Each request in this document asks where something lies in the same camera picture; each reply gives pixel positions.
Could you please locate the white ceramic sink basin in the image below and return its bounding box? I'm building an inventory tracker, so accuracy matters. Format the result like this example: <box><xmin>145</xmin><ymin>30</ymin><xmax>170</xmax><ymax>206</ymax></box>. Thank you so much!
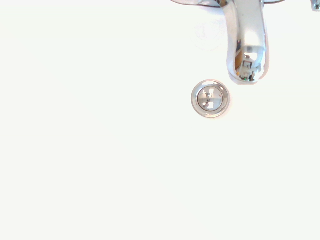
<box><xmin>0</xmin><ymin>0</ymin><xmax>320</xmax><ymax>240</ymax></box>

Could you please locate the chrome faucet spout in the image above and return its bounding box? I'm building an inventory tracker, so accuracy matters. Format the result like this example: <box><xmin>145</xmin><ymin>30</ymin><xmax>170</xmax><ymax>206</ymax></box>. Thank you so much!
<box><xmin>169</xmin><ymin>0</ymin><xmax>286</xmax><ymax>86</ymax></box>

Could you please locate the chrome sink drain stopper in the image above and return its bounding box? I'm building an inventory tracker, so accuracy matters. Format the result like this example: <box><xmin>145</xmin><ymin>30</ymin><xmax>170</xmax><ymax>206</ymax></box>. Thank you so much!
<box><xmin>190</xmin><ymin>79</ymin><xmax>231</xmax><ymax>119</ymax></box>

